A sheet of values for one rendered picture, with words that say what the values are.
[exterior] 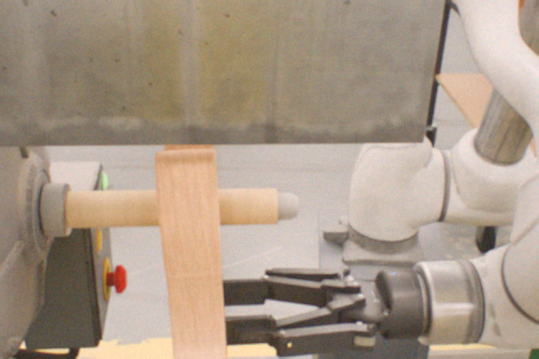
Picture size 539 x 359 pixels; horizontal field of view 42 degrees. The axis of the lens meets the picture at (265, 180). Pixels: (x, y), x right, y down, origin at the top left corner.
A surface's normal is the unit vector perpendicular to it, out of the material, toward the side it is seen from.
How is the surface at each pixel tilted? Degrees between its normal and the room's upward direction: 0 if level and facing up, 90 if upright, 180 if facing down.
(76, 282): 90
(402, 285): 19
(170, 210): 81
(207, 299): 93
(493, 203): 110
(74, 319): 90
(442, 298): 46
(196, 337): 73
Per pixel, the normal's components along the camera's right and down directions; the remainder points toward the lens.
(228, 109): 0.08, 0.48
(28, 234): 0.75, 0.31
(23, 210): 0.69, -0.04
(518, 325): -0.51, 0.65
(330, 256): 0.04, -0.88
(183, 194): 0.09, 0.21
